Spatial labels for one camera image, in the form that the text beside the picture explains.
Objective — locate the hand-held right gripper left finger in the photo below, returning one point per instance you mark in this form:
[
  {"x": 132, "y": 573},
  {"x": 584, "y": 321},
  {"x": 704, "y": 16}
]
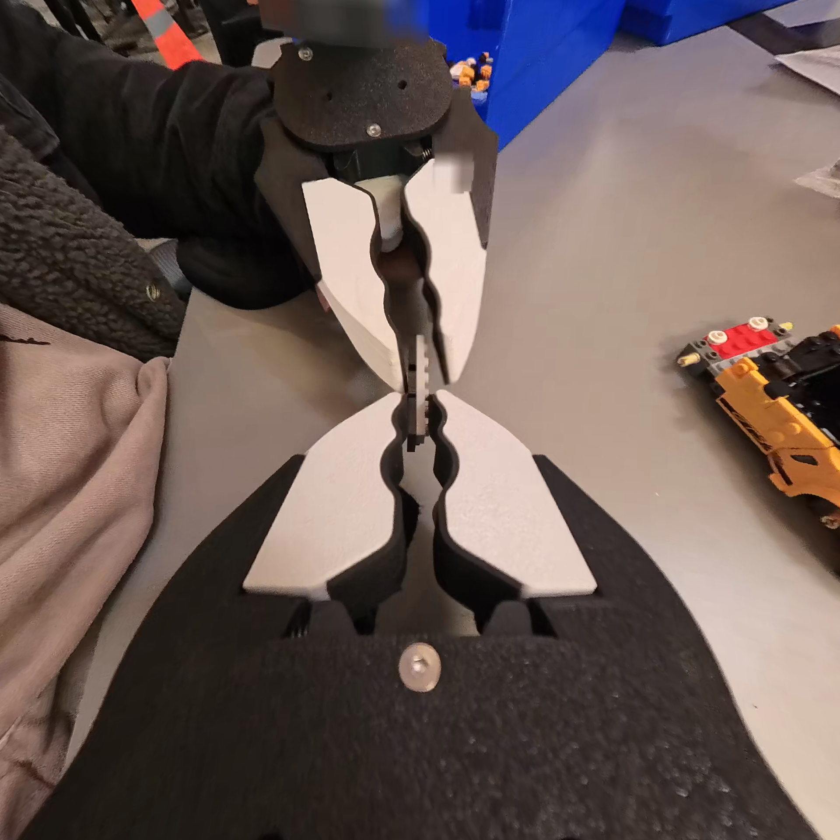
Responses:
[{"x": 334, "y": 512}]

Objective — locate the small black lego piece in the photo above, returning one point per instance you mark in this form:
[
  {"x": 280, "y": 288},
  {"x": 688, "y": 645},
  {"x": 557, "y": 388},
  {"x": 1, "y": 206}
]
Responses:
[{"x": 413, "y": 426}]

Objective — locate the torn white paper bag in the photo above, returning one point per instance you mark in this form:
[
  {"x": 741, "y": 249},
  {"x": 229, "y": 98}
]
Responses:
[{"x": 814, "y": 72}]

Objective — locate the orange white striped object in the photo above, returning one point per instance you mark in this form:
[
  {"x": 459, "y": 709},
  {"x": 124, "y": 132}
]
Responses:
[{"x": 167, "y": 33}]

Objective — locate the taupe sweatshirt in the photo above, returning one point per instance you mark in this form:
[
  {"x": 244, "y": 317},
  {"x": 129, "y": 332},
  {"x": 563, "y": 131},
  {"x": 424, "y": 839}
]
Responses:
[{"x": 65, "y": 492}]

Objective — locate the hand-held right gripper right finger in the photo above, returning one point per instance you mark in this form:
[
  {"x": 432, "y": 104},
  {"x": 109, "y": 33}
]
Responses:
[{"x": 512, "y": 518}]

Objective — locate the person's left forearm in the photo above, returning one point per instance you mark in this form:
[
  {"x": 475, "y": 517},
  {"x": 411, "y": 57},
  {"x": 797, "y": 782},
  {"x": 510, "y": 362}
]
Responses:
[{"x": 164, "y": 144}]

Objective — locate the blue bin with lego pieces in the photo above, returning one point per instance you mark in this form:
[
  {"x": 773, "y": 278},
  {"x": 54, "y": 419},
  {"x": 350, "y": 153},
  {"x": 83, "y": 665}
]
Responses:
[{"x": 558, "y": 65}]

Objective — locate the pile of lego pieces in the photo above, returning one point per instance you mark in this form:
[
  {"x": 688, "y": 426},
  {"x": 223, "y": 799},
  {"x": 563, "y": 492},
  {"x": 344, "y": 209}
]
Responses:
[{"x": 472, "y": 72}]

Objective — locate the yellow lego car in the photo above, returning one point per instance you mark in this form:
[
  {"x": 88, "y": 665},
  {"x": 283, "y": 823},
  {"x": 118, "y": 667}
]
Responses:
[{"x": 774, "y": 420}]

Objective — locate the empty blue storage bin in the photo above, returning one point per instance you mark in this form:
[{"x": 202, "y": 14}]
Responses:
[{"x": 695, "y": 19}]

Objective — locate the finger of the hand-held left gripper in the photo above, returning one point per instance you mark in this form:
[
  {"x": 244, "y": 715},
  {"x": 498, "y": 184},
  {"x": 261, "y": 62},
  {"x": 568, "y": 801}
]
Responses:
[
  {"x": 456, "y": 275},
  {"x": 341, "y": 262}
]

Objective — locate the long grey lego plate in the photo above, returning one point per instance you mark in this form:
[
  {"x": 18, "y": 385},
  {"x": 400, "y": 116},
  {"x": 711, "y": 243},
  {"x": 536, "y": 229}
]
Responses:
[{"x": 422, "y": 367}]

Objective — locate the clear bag of black parts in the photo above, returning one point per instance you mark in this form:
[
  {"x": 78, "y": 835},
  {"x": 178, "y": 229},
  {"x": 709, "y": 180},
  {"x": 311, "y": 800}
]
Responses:
[{"x": 823, "y": 180}]

